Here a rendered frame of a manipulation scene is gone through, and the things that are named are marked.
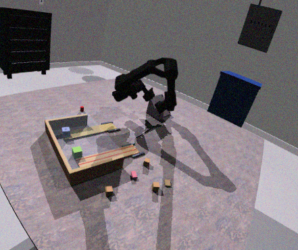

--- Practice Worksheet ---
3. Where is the small pink block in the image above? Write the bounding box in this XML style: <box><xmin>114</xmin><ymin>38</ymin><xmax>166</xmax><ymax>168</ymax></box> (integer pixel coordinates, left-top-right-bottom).
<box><xmin>131</xmin><ymin>171</ymin><xmax>137</xmax><ymax>180</ymax></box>

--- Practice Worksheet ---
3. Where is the yellow strip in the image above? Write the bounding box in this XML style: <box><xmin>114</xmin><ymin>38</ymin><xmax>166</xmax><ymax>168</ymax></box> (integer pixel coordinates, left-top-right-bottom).
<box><xmin>100</xmin><ymin>123</ymin><xmax>117</xmax><ymax>132</ymax></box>

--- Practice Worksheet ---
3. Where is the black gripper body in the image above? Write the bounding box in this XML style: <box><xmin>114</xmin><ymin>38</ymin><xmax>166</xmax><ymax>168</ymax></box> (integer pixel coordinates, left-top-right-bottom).
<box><xmin>134</xmin><ymin>79</ymin><xmax>155</xmax><ymax>101</ymax></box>

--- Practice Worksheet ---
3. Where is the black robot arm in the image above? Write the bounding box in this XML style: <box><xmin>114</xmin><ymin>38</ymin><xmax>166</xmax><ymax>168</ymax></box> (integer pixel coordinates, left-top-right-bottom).
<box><xmin>112</xmin><ymin>57</ymin><xmax>178</xmax><ymax>114</ymax></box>

